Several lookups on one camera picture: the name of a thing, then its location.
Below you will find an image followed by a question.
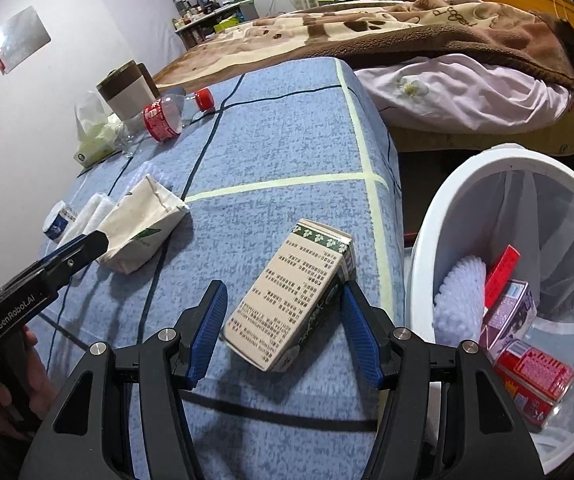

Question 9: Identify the red box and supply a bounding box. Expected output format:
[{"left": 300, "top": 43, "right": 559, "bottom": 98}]
[{"left": 484, "top": 245, "right": 522, "bottom": 311}]

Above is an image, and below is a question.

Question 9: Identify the lavender textured foam sheet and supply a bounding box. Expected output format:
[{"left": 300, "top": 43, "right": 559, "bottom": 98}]
[{"left": 433, "top": 255, "right": 488, "bottom": 346}]

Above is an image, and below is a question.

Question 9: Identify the pink bed sheet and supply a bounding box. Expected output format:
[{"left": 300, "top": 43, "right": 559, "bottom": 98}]
[{"left": 354, "top": 0, "right": 574, "bottom": 133}]

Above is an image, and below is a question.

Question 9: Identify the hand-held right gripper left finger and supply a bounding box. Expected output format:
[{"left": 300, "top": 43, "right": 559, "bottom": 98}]
[{"left": 19, "top": 280, "right": 228, "bottom": 480}]

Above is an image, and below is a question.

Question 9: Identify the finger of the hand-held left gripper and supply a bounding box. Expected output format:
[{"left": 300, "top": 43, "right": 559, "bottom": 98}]
[
  {"left": 0, "top": 231, "right": 110, "bottom": 297},
  {"left": 29, "top": 232, "right": 98, "bottom": 268}
]

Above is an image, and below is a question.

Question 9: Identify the beige paper bag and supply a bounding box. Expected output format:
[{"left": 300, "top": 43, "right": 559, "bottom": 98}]
[{"left": 98, "top": 174, "right": 192, "bottom": 275}]

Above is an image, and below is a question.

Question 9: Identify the purple carton box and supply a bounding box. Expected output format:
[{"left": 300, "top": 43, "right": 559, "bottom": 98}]
[{"left": 481, "top": 280, "right": 538, "bottom": 353}]

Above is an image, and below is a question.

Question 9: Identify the white paper towel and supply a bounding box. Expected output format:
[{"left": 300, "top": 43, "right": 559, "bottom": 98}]
[{"left": 59, "top": 191, "right": 118, "bottom": 247}]

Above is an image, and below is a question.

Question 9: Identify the white round waste bin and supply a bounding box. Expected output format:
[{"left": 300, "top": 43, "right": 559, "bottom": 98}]
[{"left": 403, "top": 144, "right": 574, "bottom": 476}]

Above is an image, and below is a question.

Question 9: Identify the beige and brown tumbler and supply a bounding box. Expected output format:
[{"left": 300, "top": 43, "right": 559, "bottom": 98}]
[{"left": 96, "top": 60, "right": 160, "bottom": 120}]

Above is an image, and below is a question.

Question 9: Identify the white yogurt cup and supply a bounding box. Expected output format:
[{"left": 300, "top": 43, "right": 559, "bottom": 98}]
[{"left": 42, "top": 200, "right": 78, "bottom": 243}]

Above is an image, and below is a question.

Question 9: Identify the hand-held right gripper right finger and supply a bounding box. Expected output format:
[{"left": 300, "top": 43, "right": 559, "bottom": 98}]
[{"left": 339, "top": 280, "right": 548, "bottom": 480}]

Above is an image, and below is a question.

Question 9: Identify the red drink can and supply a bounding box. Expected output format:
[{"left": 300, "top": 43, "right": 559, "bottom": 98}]
[{"left": 494, "top": 339, "right": 574, "bottom": 406}]

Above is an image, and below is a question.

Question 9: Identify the person's left hand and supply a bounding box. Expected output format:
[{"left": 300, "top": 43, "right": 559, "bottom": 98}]
[{"left": 0, "top": 329, "right": 55, "bottom": 441}]

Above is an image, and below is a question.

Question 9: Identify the clear red-label plastic bottle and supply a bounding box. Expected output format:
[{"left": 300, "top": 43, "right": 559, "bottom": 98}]
[{"left": 116, "top": 87, "right": 216, "bottom": 159}]

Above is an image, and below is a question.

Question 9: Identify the green tissue pack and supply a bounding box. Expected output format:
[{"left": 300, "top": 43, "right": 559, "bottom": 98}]
[{"left": 73, "top": 91, "right": 125, "bottom": 168}]

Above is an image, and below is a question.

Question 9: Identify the silver wall sheet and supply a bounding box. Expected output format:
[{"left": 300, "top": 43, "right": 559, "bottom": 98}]
[{"left": 0, "top": 6, "right": 52, "bottom": 73}]

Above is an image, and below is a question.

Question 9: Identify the mustard yellow mattress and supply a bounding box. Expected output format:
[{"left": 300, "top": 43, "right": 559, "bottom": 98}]
[{"left": 392, "top": 105, "right": 574, "bottom": 153}]

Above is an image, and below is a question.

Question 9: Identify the blue plaid table cloth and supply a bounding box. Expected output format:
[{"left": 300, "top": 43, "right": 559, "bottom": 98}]
[{"left": 22, "top": 57, "right": 408, "bottom": 480}]

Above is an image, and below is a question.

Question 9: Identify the brown printed blanket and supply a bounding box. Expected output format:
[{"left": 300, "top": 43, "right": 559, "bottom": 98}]
[{"left": 152, "top": 0, "right": 574, "bottom": 93}]

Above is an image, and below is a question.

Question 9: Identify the cluttered desk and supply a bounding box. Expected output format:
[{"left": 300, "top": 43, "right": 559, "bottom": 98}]
[{"left": 172, "top": 0, "right": 260, "bottom": 51}]

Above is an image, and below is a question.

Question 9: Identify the green floral carton box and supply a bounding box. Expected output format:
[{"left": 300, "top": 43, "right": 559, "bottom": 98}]
[{"left": 221, "top": 218, "right": 356, "bottom": 373}]

